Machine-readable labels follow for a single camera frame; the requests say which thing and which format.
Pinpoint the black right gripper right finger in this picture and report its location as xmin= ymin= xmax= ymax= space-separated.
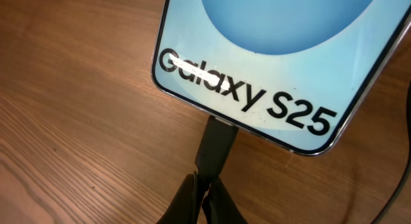
xmin=202 ymin=178 xmax=248 ymax=224

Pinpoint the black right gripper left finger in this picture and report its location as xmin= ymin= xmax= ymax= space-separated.
xmin=157 ymin=172 xmax=206 ymax=224

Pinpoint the Samsung Galaxy smartphone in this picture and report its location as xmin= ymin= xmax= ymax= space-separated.
xmin=151 ymin=0 xmax=410 ymax=155

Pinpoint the black USB charging cable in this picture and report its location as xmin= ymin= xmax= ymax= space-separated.
xmin=194 ymin=81 xmax=411 ymax=224

